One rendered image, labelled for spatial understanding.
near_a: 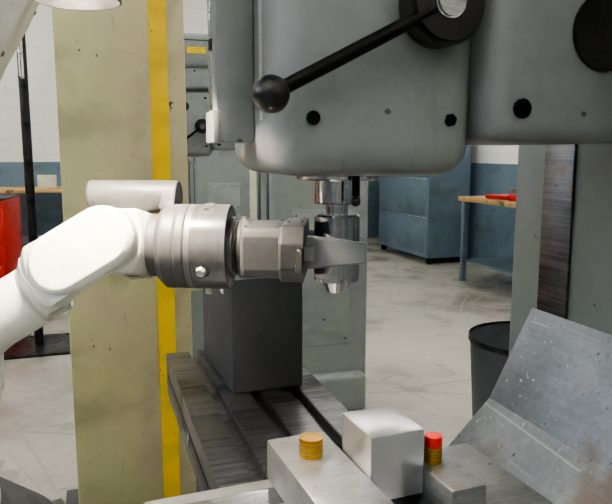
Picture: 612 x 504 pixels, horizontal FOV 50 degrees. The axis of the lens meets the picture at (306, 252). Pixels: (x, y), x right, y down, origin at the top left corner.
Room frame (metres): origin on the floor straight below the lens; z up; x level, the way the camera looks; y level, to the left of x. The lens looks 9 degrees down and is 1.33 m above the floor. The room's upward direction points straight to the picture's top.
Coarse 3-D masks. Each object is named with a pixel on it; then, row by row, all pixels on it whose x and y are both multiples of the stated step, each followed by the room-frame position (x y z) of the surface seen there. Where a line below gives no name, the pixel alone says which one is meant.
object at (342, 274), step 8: (320, 232) 0.66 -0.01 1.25; (328, 232) 0.66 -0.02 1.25; (336, 232) 0.66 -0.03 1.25; (344, 232) 0.66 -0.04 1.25; (352, 232) 0.66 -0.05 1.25; (352, 240) 0.66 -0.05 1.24; (320, 272) 0.66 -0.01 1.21; (328, 272) 0.66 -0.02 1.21; (336, 272) 0.66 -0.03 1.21; (344, 272) 0.66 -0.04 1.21; (352, 272) 0.66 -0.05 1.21; (320, 280) 0.66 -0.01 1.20; (328, 280) 0.66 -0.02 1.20; (336, 280) 0.66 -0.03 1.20; (344, 280) 0.66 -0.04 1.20; (352, 280) 0.66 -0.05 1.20
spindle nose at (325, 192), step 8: (320, 184) 0.66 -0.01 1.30; (328, 184) 0.66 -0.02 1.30; (336, 184) 0.66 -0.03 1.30; (344, 184) 0.66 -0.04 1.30; (360, 184) 0.68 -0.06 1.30; (320, 192) 0.66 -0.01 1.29; (328, 192) 0.66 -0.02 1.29; (336, 192) 0.66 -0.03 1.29; (344, 192) 0.66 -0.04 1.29; (320, 200) 0.66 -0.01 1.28; (328, 200) 0.66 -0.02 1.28; (336, 200) 0.66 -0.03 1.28; (344, 200) 0.66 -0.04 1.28
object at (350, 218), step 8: (320, 216) 0.67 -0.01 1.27; (328, 216) 0.66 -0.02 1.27; (336, 216) 0.66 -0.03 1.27; (344, 216) 0.66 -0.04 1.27; (352, 216) 0.66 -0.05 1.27; (320, 224) 0.66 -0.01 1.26; (328, 224) 0.66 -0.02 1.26; (336, 224) 0.66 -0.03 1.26; (344, 224) 0.66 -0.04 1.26; (352, 224) 0.66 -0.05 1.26
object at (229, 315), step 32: (256, 288) 1.03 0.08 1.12; (288, 288) 1.05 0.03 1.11; (224, 320) 1.06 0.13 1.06; (256, 320) 1.03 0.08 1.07; (288, 320) 1.05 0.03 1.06; (224, 352) 1.06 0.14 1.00; (256, 352) 1.03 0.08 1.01; (288, 352) 1.05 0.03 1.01; (256, 384) 1.03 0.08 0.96; (288, 384) 1.05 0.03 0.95
